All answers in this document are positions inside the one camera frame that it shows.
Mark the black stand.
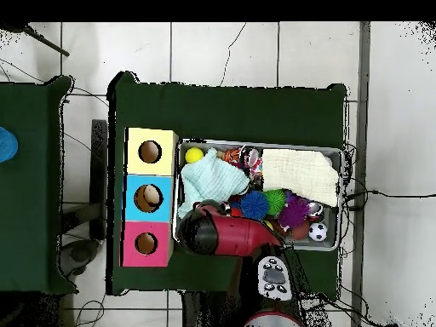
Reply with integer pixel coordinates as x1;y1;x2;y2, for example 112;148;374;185
89;118;108;241

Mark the small soccer ball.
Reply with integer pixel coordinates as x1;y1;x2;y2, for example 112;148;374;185
308;221;329;242

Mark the blue roll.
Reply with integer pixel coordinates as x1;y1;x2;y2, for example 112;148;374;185
0;126;19;164

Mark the silver mesh bin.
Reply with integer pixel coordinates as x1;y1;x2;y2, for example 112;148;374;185
171;138;345;252

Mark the dark green table cloth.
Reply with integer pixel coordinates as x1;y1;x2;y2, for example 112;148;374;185
106;71;348;296

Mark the wooden box with three holes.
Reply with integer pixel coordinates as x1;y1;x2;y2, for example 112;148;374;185
120;127;180;268

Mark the yellow smooth ball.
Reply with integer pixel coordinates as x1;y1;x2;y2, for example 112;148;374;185
184;146;205;164

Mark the mint knitted cloth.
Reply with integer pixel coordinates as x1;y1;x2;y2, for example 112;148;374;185
176;147;250;219

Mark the crushed black can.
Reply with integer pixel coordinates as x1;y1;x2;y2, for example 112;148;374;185
239;146;262;169

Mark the tiger plush toy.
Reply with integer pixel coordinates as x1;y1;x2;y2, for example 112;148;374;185
222;147;244;164

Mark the purple spiky ball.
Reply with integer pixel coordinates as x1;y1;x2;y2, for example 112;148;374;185
277;195;312;230

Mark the large blue spiky ball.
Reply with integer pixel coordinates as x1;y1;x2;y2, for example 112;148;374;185
239;190;270;221

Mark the cream knitted cloth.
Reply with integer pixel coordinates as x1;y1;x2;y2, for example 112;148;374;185
261;148;341;208

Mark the green covered side table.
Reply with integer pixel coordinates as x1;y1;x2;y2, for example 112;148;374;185
0;75;77;295

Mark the small green spiky ball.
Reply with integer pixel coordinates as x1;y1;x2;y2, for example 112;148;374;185
264;188;287;216

